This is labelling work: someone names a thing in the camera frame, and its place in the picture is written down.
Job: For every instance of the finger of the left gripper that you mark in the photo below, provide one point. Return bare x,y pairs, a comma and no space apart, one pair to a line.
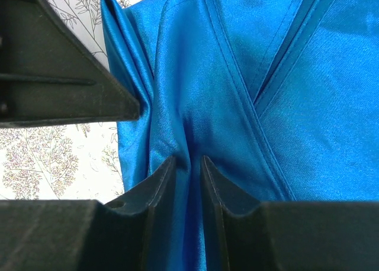
48,77

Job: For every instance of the blue cloth napkin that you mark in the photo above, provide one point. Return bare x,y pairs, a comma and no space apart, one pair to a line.
282,95

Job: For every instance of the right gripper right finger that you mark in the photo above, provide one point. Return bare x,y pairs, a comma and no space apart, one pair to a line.
243,233

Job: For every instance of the floral tablecloth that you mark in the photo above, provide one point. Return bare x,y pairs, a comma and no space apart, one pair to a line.
45,152

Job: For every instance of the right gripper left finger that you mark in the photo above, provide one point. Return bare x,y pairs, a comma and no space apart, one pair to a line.
131,232

